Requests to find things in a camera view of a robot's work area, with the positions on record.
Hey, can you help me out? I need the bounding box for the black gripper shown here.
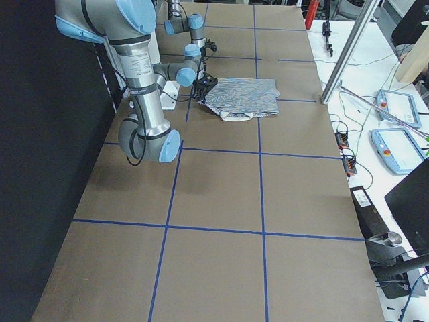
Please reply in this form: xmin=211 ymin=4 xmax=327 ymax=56
xmin=193 ymin=72 xmax=218 ymax=101
xmin=200 ymin=39 xmax=217 ymax=59

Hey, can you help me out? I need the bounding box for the blue teach pendant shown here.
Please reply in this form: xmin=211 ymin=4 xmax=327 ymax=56
xmin=376 ymin=89 xmax=422 ymax=129
xmin=370 ymin=127 xmax=426 ymax=175

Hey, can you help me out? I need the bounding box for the aluminium frame post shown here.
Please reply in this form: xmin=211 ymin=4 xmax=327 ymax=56
xmin=321 ymin=0 xmax=379 ymax=105

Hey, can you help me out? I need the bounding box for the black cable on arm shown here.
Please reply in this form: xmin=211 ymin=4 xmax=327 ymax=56
xmin=125 ymin=50 xmax=207 ymax=167

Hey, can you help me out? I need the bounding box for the red cylinder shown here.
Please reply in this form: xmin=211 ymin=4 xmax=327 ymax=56
xmin=305 ymin=0 xmax=320 ymax=30

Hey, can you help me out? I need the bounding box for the black monitor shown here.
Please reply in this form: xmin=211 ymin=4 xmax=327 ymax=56
xmin=385 ymin=159 xmax=428 ymax=249

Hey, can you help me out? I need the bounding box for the far blue teach pendant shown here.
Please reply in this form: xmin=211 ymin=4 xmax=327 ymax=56
xmin=376 ymin=89 xmax=422 ymax=129

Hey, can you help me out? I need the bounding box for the black camera mount with knob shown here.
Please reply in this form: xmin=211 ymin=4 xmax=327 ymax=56
xmin=365 ymin=232 xmax=428 ymax=299

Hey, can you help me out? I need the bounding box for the black box with white label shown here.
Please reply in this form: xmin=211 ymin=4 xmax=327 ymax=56
xmin=350 ymin=186 xmax=389 ymax=239

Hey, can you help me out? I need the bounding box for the metal reacher grabber tool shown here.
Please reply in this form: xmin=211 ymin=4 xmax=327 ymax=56
xmin=336 ymin=84 xmax=428 ymax=141

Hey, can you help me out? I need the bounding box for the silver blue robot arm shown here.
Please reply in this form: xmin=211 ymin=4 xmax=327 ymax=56
xmin=164 ymin=0 xmax=217 ymax=60
xmin=55 ymin=1 xmax=217 ymax=163

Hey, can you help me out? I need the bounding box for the black reacher grabber tool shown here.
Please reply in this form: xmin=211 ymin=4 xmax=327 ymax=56
xmin=322 ymin=0 xmax=333 ymax=57

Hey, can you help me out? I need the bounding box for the orange black connector strip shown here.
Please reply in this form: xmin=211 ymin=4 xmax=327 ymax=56
xmin=334 ymin=131 xmax=357 ymax=177

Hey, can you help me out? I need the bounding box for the near blue teach pendant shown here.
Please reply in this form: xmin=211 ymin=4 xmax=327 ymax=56
xmin=370 ymin=127 xmax=426 ymax=175

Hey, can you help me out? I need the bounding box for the navy white striped polo shirt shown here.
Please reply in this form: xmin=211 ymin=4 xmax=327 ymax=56
xmin=198 ymin=78 xmax=280 ymax=122

